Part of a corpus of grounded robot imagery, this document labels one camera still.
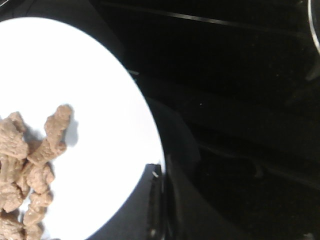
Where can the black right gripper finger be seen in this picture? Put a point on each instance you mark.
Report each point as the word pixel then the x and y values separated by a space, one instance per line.
pixel 142 216

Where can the right black pan support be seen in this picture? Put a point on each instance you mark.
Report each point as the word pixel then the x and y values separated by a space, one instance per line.
pixel 313 11

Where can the black glass gas cooktop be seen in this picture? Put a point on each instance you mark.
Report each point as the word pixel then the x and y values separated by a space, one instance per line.
pixel 234 89

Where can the brown meat pieces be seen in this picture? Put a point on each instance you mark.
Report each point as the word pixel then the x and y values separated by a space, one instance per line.
pixel 26 174

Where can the light blue plate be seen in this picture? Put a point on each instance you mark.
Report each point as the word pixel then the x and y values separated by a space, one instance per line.
pixel 112 136

